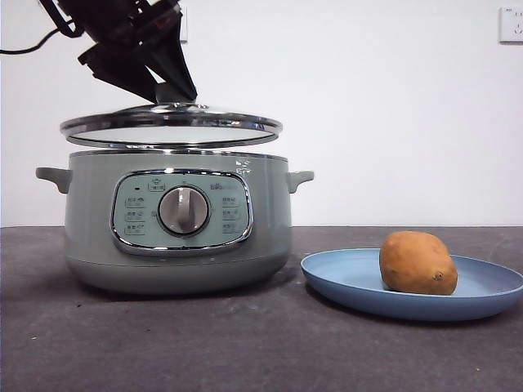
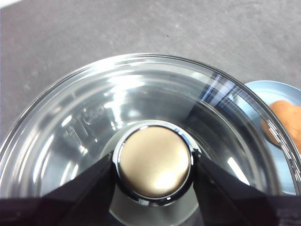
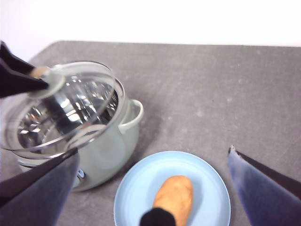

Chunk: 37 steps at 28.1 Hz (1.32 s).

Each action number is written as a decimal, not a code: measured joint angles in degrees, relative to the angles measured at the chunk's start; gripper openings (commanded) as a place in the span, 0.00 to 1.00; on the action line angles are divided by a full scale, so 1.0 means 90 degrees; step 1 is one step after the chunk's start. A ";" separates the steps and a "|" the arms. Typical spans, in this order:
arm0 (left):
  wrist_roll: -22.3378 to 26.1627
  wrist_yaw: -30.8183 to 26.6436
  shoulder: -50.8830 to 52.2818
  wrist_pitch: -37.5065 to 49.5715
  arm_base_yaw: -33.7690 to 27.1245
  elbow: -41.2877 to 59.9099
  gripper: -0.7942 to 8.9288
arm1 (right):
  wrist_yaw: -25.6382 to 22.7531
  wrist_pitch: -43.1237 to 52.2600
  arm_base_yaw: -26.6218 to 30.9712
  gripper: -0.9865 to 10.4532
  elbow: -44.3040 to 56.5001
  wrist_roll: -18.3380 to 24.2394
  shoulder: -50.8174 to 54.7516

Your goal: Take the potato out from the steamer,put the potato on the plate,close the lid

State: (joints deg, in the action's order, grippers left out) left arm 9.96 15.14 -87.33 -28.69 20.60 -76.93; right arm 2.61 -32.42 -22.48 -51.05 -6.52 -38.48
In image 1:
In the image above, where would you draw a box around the brown potato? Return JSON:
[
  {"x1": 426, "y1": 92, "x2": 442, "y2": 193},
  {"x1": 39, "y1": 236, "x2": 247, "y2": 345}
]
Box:
[{"x1": 378, "y1": 230, "x2": 459, "y2": 296}]

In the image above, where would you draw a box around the pale green electric steamer pot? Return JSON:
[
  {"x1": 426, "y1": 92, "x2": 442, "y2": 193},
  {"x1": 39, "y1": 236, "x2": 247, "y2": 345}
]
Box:
[{"x1": 35, "y1": 143, "x2": 315, "y2": 296}]

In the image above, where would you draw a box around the white wall socket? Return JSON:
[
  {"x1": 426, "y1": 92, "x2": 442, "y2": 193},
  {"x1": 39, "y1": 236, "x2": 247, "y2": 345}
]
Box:
[
  {"x1": 179, "y1": 6, "x2": 190, "y2": 44},
  {"x1": 498, "y1": 7, "x2": 523, "y2": 45}
]

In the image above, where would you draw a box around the black cable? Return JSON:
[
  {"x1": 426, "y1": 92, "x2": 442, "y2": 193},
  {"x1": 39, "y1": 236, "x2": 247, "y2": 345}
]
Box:
[{"x1": 0, "y1": 16, "x2": 83, "y2": 56}]

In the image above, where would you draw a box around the blue round plate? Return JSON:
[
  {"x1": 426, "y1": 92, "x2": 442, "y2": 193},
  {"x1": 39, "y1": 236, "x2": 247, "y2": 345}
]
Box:
[{"x1": 301, "y1": 247, "x2": 523, "y2": 321}]

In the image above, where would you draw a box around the glass lid with green knob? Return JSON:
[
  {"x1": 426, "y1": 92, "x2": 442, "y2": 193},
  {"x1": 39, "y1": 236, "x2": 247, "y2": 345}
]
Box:
[{"x1": 60, "y1": 82, "x2": 284, "y2": 150}]

